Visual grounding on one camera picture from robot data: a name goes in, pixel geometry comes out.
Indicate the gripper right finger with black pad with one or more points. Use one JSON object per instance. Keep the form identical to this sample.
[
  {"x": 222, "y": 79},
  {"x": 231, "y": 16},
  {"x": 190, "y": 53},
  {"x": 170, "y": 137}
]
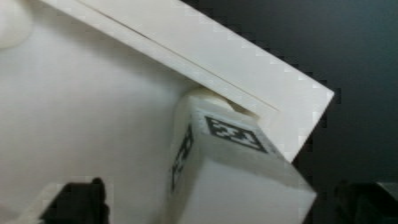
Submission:
[{"x": 366, "y": 203}]

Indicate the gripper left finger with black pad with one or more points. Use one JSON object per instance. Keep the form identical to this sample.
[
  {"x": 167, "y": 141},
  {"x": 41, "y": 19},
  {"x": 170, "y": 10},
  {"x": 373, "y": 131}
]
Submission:
[{"x": 69, "y": 204}]

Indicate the white table leg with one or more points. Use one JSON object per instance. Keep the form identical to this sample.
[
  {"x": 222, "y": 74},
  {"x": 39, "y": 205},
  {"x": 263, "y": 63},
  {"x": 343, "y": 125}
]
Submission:
[{"x": 234, "y": 184}]

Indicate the white square tabletop part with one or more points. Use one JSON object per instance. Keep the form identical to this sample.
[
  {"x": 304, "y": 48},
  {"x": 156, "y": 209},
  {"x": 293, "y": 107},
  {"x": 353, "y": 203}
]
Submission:
[{"x": 87, "y": 96}]

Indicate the white L-shaped obstacle fence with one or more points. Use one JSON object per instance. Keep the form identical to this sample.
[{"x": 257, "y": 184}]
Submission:
[{"x": 252, "y": 77}]

